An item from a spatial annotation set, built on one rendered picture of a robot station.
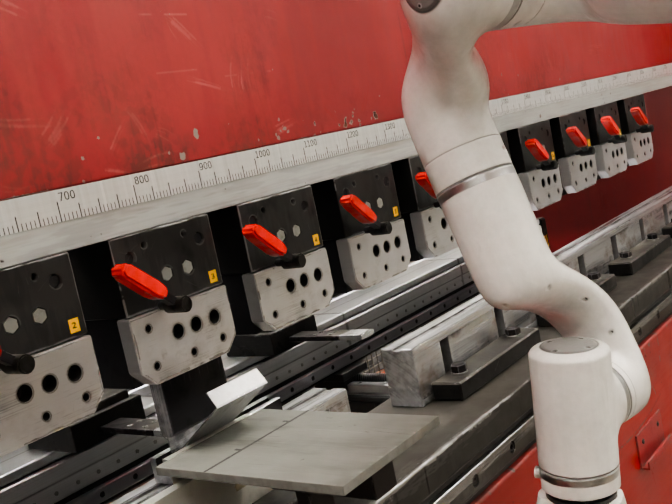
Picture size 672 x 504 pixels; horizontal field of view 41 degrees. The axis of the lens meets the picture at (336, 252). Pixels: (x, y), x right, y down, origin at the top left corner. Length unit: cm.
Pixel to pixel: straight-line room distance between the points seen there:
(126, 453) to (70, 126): 55
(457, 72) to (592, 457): 41
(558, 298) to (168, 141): 47
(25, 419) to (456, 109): 53
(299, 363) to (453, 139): 74
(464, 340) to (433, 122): 65
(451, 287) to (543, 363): 110
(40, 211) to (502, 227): 47
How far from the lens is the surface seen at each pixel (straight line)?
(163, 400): 106
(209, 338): 105
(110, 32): 102
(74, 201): 95
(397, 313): 185
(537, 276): 96
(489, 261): 95
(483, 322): 161
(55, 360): 92
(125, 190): 99
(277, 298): 114
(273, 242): 109
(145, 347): 99
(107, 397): 127
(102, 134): 99
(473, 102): 97
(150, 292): 95
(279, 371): 156
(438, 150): 97
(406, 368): 142
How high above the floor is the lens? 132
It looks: 7 degrees down
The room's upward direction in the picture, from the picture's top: 12 degrees counter-clockwise
